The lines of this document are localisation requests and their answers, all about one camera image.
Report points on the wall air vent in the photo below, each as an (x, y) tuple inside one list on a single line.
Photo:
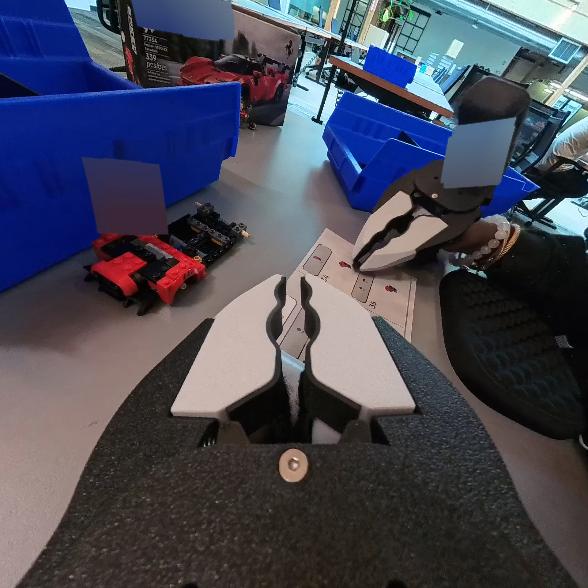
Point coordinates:
[(565, 50)]

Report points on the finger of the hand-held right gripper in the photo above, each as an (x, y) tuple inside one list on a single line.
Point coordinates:
[(409, 246), (386, 213)]

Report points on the black office chair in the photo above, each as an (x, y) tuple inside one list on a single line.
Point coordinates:
[(542, 124)]

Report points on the black and red box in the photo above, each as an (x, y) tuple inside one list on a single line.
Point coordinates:
[(257, 78)]

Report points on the red and black lego car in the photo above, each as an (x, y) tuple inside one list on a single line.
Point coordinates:
[(128, 271)]

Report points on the blue divided storage bin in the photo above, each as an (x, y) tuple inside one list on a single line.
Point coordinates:
[(46, 138)]

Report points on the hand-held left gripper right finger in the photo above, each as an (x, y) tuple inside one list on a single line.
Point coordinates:
[(358, 363)]

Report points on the small blue bin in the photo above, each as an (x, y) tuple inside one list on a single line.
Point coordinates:
[(390, 69)]

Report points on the person's right hand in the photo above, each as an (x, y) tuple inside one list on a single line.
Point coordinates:
[(473, 236)]

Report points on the lego instruction booklet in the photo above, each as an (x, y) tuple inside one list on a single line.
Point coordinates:
[(390, 298)]

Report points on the long brown-edged work table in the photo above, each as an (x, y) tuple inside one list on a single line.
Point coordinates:
[(390, 87)]

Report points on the hanging green plant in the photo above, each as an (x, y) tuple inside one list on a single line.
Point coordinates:
[(388, 13)]

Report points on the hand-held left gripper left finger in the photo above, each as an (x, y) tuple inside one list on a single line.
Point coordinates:
[(229, 363)]

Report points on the black and white shoe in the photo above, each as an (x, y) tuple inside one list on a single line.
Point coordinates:
[(583, 441)]

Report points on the black rounded object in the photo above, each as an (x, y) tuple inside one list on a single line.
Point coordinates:
[(505, 358)]

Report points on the person's right forearm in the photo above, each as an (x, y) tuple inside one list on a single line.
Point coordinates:
[(542, 266)]

